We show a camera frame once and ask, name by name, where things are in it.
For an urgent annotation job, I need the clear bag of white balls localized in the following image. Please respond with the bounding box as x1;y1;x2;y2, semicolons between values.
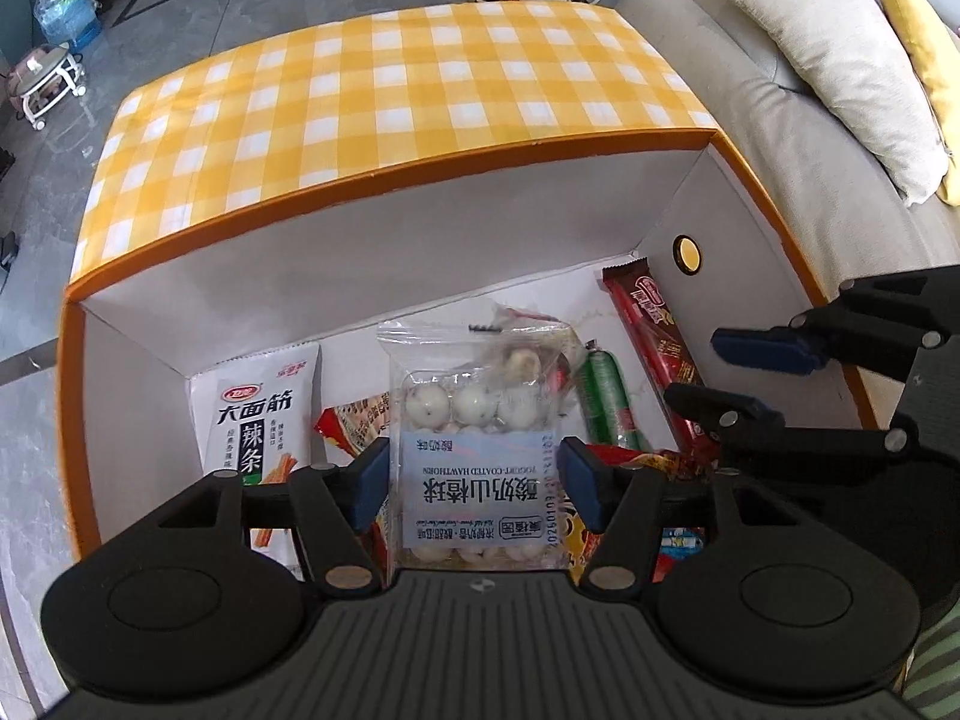
377;319;571;571

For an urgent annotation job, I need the green sausage stick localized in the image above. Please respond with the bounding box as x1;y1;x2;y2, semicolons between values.
577;349;647;452

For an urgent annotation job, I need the white stool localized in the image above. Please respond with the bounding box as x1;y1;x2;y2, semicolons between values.
11;45;88;128

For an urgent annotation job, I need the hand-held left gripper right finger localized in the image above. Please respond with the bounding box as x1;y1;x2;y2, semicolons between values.
561;435;837;592

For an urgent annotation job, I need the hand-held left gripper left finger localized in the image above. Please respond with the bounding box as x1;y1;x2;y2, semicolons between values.
91;436;392;593

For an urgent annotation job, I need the yellow pillow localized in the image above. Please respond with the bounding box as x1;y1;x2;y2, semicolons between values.
877;0;960;208

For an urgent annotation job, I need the colourful snack packet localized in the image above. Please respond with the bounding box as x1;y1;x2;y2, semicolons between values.
652;521;710;583

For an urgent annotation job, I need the white spicy strip packet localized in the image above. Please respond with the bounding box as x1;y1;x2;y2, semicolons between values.
189;341;322;571

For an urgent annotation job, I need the red foil snack packet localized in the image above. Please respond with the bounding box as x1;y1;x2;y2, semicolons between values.
313;394;392;460

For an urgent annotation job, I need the yellow checkered tablecloth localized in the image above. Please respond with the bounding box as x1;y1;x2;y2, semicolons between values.
71;0;721;293

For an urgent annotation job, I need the yellow snack packet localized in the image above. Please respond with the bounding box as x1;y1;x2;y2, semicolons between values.
559;514;605;583

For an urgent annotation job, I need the clear bag of mixed snacks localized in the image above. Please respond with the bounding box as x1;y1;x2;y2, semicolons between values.
480;300;593;421

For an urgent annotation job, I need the beige sofa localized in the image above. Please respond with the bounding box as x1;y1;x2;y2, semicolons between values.
615;0;960;301

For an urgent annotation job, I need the beige pillow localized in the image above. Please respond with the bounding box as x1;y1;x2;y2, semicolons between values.
712;0;953;208

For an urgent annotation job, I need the white box with orange rim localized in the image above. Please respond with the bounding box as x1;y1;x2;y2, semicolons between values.
60;127;882;565

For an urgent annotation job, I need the blue water bottle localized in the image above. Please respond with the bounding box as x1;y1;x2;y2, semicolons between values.
34;0;103;53

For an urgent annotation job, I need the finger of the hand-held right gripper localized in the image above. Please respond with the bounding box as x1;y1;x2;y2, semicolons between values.
709;264;960;385
664;381;920;464

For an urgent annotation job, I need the long red-brown snack bar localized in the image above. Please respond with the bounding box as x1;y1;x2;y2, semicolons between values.
602;259;722;466

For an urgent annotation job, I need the person's striped clothing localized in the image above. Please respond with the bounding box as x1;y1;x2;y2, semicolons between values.
896;615;960;720

